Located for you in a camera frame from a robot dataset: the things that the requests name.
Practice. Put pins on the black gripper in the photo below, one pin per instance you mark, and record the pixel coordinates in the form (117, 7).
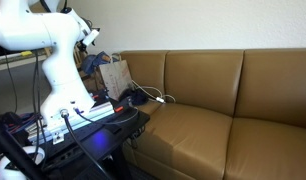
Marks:
(82, 47)

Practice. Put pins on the blue denim jeans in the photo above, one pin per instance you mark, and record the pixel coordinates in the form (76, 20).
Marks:
(93, 61)

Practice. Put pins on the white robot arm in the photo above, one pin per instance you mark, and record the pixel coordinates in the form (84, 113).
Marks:
(59, 66)

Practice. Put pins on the tan leather couch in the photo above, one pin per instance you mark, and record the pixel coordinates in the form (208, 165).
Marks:
(199, 100)

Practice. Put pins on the brown printed paper bag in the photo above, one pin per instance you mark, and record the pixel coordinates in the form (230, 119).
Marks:
(116, 78)

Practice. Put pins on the black clamp with orange tip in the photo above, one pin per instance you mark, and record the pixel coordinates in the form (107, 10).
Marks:
(95, 96)
(119, 108)

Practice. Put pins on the yellow desk item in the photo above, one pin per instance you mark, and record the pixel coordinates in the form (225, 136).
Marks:
(26, 53)

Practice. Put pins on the grey desk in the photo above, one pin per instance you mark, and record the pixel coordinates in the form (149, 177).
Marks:
(13, 61)

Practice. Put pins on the dark navy cloth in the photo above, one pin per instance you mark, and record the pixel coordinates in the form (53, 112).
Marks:
(136, 96)

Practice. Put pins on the black robot table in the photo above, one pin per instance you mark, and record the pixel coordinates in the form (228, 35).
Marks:
(103, 136)

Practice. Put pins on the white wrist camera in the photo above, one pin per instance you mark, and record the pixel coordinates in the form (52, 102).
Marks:
(90, 37)

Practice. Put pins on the aluminium mounting rail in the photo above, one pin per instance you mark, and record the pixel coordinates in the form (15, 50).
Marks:
(93, 111)

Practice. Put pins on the black camera stand pole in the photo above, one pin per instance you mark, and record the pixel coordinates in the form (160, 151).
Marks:
(13, 150)

